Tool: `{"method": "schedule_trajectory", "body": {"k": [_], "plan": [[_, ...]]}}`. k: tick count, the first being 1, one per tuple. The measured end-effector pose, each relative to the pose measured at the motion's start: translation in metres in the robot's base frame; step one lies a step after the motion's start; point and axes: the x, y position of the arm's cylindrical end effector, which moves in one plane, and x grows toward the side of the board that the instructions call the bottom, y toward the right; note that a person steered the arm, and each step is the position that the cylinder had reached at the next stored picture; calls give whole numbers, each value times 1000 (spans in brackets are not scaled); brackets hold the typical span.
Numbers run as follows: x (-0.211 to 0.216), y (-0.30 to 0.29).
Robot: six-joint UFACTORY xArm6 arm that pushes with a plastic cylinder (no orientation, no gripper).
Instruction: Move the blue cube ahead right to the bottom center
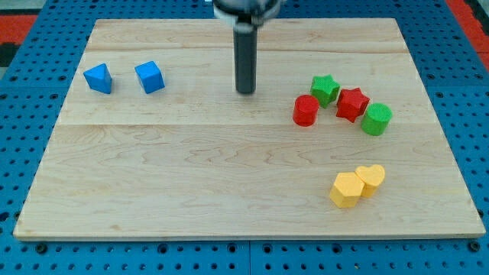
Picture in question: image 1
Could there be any red cylinder block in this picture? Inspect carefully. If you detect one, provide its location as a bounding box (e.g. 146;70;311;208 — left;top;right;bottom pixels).
293;95;319;127

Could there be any green star block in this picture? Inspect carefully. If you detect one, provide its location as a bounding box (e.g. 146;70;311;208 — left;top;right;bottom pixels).
310;75;340;108

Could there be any blue cube block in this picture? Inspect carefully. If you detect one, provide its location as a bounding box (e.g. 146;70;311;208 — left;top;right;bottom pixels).
134;61;165;94

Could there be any red star block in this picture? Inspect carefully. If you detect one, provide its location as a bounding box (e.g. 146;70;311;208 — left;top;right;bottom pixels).
336;88;370;123

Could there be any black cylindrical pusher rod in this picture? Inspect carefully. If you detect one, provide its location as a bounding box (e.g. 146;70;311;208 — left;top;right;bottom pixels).
233;22;257;95

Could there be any yellow heart block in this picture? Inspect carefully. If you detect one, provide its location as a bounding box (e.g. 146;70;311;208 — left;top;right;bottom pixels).
355;164;386;198

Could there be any blue triangular prism block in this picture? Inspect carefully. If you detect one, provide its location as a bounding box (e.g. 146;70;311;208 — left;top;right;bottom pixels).
83;63;112;94

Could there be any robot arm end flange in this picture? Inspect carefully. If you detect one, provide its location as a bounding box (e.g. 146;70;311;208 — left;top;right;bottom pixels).
213;0;284;25

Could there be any yellow hexagon block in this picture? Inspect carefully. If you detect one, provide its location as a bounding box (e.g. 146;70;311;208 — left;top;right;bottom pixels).
329;172;364;209

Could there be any green cylinder block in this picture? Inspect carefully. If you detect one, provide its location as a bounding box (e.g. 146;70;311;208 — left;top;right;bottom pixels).
361;103;393;136

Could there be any light wooden board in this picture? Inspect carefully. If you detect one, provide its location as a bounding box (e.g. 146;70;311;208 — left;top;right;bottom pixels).
14;18;485;241

